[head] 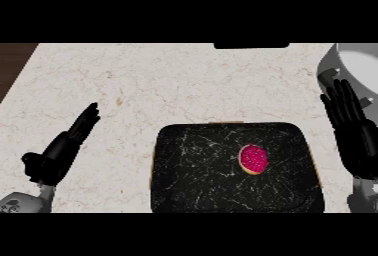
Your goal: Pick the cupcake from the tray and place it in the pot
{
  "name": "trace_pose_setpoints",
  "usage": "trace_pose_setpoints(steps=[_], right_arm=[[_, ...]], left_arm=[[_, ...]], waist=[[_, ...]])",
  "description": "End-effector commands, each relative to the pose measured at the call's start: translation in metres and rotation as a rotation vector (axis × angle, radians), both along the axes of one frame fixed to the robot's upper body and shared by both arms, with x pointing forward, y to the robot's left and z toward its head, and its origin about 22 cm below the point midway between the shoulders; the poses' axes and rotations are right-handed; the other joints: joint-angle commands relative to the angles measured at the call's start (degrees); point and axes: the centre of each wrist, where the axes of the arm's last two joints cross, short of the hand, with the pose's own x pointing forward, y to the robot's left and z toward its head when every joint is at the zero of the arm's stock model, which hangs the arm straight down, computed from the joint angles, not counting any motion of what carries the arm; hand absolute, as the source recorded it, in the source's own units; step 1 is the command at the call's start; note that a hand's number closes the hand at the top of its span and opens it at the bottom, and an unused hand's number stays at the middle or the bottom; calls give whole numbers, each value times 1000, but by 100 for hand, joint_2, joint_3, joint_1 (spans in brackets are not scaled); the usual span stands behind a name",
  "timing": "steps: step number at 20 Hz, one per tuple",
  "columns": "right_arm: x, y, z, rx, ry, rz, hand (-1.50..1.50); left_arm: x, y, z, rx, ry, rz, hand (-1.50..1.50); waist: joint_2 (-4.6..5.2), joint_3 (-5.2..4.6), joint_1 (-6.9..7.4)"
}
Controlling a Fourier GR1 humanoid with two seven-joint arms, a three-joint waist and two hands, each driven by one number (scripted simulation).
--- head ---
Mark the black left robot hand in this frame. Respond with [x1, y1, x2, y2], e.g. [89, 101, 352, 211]
[21, 102, 102, 187]

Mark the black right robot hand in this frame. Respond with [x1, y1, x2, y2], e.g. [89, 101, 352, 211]
[319, 78, 378, 181]

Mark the pink frosted cupcake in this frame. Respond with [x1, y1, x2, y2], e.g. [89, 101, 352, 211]
[238, 143, 270, 176]

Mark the black marbled tray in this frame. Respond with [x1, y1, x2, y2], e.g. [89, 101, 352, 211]
[149, 121, 326, 214]

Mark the black flat appliance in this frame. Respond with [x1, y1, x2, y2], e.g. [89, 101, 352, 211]
[213, 43, 291, 50]

